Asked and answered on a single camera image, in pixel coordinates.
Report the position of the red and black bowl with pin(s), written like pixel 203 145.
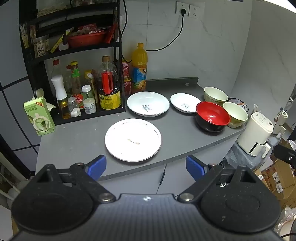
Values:
pixel 211 117

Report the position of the red basket on shelf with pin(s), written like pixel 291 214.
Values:
pixel 86 40

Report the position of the cream bowl patterned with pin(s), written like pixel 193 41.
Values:
pixel 217 96

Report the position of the small white plate cross logo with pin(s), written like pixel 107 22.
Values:
pixel 184 102

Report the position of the white plate blue script logo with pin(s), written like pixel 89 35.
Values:
pixel 148 104

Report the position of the white cap green bottle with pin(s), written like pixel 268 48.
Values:
pixel 87 92

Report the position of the small white label jar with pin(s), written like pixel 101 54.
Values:
pixel 89 105

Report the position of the brown pot with trash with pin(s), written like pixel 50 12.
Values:
pixel 239 102

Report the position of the clear spice shaker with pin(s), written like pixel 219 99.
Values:
pixel 73 107

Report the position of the cream electric kettle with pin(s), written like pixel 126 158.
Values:
pixel 254 138

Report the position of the white wall socket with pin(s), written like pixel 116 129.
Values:
pixel 192 11

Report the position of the orange juice bottle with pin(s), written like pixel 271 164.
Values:
pixel 139 68

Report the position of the red cola can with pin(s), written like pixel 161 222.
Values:
pixel 128 85
pixel 125 69

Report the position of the green label sauce bottle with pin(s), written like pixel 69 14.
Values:
pixel 76 84

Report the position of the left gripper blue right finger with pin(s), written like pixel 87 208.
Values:
pixel 196 168

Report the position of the red cola can lower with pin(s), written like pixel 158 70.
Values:
pixel 128 85

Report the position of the red cola can upper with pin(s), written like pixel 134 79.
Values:
pixel 125 69

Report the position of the green tea carton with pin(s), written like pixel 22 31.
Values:
pixel 39 116

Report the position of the white top oil dispenser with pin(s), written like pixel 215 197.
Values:
pixel 61 96

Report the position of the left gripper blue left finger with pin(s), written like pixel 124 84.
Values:
pixel 96 167

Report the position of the large soy sauce bottle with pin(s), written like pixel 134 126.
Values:
pixel 109 86

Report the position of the large white plate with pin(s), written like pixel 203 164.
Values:
pixel 133 140

